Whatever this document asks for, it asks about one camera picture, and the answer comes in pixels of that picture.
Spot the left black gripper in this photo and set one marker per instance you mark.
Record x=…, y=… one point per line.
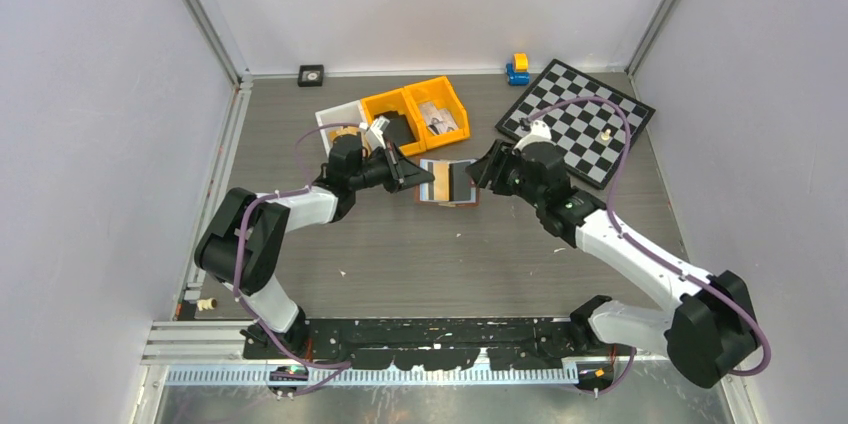
x=405, y=173

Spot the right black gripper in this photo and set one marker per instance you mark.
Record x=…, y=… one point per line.
x=490, y=165

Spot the brown leather card holder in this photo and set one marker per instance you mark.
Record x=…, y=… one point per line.
x=424, y=193

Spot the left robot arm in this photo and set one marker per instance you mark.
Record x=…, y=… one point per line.
x=241, y=245

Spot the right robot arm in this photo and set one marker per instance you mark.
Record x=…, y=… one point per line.
x=703, y=323

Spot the cards in yellow bin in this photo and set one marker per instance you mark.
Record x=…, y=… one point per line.
x=437, y=120

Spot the yellow bin with cards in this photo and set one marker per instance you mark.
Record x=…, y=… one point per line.
x=440, y=91

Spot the black wallet in bin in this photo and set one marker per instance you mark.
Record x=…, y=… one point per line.
x=399, y=131

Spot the yellow bin with black item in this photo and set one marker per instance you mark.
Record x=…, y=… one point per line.
x=399, y=100

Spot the white plastic bin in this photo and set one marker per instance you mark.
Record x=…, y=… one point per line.
x=346, y=119

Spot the blue and yellow toy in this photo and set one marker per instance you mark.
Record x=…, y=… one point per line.
x=517, y=70

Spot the small black square box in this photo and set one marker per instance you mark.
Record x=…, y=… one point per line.
x=311, y=75

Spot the small cream peg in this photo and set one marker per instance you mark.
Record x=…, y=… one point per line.
x=206, y=304

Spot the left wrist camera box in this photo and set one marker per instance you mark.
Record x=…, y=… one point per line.
x=378, y=128

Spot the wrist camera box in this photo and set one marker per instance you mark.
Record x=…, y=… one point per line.
x=378, y=128
x=539, y=132

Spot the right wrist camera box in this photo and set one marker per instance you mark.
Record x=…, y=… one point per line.
x=539, y=132

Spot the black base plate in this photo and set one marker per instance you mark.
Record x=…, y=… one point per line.
x=432, y=344

